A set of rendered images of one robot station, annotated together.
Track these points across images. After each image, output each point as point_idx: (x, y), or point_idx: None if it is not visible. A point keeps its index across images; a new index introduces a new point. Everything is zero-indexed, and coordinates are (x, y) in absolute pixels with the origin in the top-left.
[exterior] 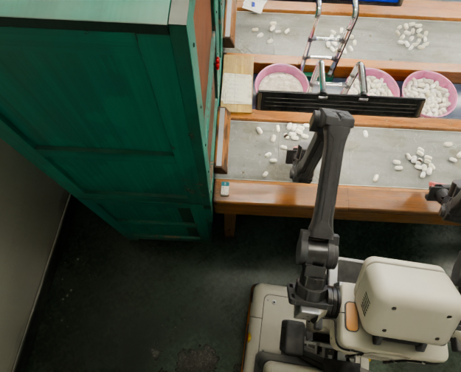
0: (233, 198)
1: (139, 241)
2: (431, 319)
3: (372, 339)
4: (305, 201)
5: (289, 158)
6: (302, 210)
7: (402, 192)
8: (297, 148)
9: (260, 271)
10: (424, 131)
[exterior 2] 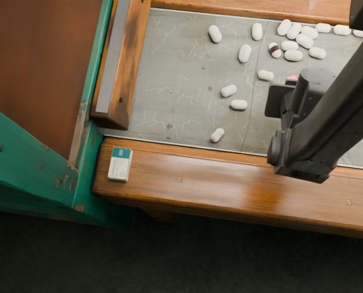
0: (137, 188)
1: (15, 216)
2: None
3: None
4: (305, 207)
5: (275, 104)
6: (294, 223)
7: None
8: (296, 85)
9: (213, 289)
10: None
